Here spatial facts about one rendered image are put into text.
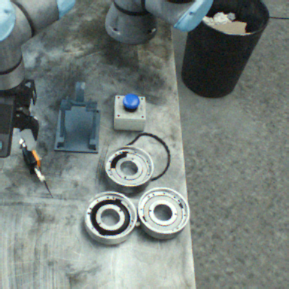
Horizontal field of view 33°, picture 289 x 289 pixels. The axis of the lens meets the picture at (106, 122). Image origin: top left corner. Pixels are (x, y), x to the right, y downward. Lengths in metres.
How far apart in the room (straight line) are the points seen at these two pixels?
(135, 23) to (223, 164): 1.00
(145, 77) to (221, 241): 0.89
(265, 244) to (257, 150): 0.45
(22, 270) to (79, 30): 0.70
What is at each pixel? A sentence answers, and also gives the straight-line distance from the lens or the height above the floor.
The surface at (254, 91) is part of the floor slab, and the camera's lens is 2.49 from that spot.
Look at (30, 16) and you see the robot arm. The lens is 0.80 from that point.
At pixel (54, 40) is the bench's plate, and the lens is 1.37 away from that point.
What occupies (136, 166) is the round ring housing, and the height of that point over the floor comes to 0.82.
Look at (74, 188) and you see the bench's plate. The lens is 1.07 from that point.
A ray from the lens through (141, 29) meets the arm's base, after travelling 1.36.
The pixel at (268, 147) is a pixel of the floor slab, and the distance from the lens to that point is 2.29.
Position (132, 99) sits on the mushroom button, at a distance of 1.13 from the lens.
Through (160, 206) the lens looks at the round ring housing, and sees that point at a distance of 1.04.
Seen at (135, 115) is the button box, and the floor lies 0.84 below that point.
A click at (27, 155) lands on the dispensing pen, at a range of 1.07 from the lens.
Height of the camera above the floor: 1.72
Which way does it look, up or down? 51 degrees down
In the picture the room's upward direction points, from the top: 5 degrees clockwise
